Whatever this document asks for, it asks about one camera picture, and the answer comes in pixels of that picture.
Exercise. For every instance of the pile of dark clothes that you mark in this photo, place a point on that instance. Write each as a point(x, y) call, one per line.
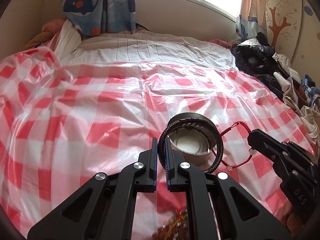
point(257, 58)

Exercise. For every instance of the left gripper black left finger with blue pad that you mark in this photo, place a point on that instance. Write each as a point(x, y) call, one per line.
point(104, 207)

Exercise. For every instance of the person's right hand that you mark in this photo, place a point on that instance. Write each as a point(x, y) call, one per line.
point(294, 224)

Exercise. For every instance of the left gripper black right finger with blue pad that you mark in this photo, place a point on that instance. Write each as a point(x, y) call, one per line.
point(218, 207)

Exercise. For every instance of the round silver metal tin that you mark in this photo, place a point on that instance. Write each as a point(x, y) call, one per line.
point(192, 139)

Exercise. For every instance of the orange pink clothes pile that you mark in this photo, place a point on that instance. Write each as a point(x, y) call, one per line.
point(47, 33)

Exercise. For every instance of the blue whale print curtain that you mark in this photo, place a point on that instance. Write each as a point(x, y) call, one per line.
point(95, 17)

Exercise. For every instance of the red white checkered plastic sheet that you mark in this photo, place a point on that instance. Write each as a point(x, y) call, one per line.
point(62, 124)

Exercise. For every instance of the right pastel curtain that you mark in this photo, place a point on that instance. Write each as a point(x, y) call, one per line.
point(251, 19)

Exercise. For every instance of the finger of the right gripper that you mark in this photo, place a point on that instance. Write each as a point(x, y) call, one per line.
point(265, 144)

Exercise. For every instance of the white striped bed sheet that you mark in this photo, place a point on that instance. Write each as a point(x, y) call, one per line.
point(72, 49)

